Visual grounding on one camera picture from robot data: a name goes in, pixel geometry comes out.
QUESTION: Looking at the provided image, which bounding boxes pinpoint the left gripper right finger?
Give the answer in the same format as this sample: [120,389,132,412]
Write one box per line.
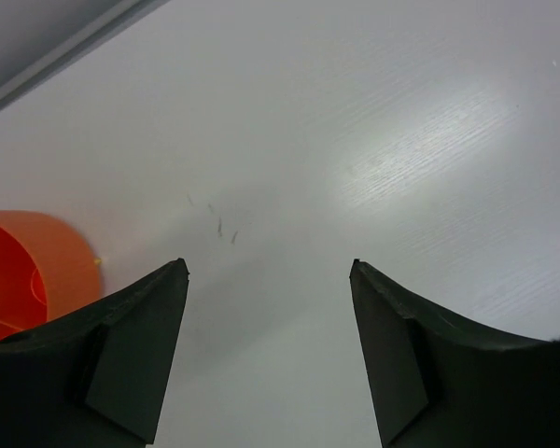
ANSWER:
[350,260,560,447]

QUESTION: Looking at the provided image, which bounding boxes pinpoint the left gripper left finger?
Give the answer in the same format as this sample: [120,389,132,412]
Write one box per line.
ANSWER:
[0,259,189,447]

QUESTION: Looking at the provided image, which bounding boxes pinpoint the orange divided container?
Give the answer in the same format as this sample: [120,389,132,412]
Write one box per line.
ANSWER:
[0,210,104,341]

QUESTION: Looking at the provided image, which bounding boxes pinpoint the aluminium table frame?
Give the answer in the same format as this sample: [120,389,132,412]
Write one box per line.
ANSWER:
[0,0,165,111]

